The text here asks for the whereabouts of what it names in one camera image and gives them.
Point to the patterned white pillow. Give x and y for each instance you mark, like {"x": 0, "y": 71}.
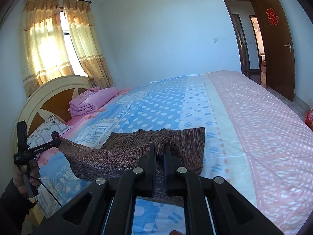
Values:
{"x": 43, "y": 133}

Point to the brown knitted sweater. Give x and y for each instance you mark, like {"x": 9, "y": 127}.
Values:
{"x": 122, "y": 151}

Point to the red paper door decoration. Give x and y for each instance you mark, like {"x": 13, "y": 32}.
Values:
{"x": 272, "y": 18}

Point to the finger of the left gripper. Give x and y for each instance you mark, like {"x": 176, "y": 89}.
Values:
{"x": 54, "y": 143}

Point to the cream wooden headboard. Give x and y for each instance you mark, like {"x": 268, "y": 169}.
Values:
{"x": 52, "y": 98}

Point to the red object on floor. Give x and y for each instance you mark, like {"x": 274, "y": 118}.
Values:
{"x": 309, "y": 119}

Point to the brown wooden door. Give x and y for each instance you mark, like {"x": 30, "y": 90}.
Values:
{"x": 280, "y": 63}

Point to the yellow curtain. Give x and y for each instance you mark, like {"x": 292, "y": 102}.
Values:
{"x": 42, "y": 45}

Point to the folded pink quilt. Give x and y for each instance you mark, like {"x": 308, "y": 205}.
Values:
{"x": 90, "y": 100}

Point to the pink dotted bed sheet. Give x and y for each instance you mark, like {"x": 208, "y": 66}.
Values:
{"x": 277, "y": 145}

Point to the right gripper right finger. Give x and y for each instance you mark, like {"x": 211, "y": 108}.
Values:
{"x": 212, "y": 206}

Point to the blue polka dot blanket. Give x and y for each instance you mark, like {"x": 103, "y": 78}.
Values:
{"x": 188, "y": 101}

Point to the dark sleeved left forearm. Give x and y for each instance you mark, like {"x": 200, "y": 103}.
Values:
{"x": 14, "y": 208}

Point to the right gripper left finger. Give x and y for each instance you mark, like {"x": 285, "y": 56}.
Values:
{"x": 106, "y": 206}

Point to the left hand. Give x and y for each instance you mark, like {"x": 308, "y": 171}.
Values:
{"x": 22, "y": 181}

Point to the silver door handle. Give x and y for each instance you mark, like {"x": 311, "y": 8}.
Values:
{"x": 289, "y": 47}

